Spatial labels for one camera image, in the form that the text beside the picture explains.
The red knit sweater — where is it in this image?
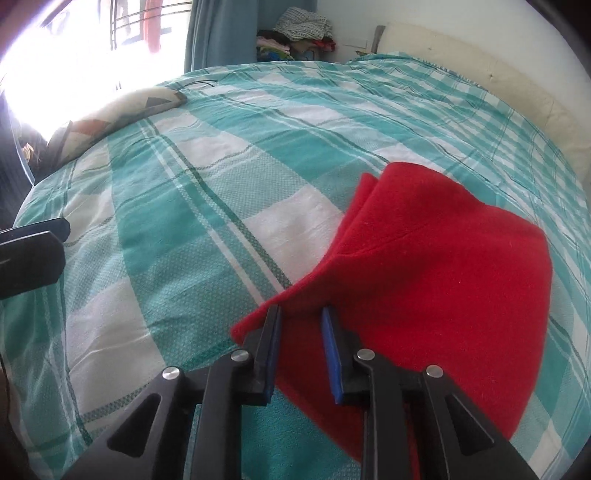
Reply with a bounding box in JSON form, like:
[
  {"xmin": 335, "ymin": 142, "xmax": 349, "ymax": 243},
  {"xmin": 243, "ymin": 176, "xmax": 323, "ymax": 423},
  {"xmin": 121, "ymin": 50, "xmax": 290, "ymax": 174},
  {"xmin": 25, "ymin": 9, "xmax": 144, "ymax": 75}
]
[{"xmin": 230, "ymin": 161, "xmax": 554, "ymax": 480}]

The pile of clothes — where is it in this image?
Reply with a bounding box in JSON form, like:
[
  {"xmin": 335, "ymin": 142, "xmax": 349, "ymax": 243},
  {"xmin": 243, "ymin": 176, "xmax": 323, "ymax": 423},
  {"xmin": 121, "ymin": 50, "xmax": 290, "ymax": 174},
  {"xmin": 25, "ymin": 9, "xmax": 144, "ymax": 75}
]
[{"xmin": 256, "ymin": 6, "xmax": 337, "ymax": 62}]

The patterned cushion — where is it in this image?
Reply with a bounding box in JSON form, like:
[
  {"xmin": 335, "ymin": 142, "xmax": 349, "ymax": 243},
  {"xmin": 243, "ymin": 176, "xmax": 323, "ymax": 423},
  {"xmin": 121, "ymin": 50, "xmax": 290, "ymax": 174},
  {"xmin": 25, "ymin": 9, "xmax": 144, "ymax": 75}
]
[{"xmin": 41, "ymin": 87, "xmax": 187, "ymax": 172}]

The teal plaid bed cover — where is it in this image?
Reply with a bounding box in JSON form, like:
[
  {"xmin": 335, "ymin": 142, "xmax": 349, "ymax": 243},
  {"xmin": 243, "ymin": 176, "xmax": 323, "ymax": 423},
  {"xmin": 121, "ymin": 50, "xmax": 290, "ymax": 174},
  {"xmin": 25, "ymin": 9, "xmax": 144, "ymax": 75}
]
[{"xmin": 1, "ymin": 53, "xmax": 590, "ymax": 479}]

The red hanging garment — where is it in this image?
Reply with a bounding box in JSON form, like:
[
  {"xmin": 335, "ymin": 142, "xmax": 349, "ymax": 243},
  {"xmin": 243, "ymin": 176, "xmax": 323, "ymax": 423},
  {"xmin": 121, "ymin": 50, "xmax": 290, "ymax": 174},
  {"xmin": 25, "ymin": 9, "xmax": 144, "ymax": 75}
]
[{"xmin": 140, "ymin": 0, "xmax": 163, "ymax": 53}]

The blue curtain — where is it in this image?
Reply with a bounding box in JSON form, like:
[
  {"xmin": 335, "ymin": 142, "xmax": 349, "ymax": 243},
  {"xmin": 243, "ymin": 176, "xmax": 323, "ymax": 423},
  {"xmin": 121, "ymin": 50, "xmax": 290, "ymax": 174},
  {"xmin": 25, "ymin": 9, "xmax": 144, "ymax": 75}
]
[{"xmin": 184, "ymin": 0, "xmax": 318, "ymax": 73}]

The cream padded headboard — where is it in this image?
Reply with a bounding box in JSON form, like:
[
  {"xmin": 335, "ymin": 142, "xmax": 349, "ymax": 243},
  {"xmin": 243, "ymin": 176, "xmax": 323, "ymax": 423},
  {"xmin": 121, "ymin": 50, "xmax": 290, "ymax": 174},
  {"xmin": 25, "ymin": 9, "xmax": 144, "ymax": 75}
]
[{"xmin": 377, "ymin": 21, "xmax": 590, "ymax": 181}]

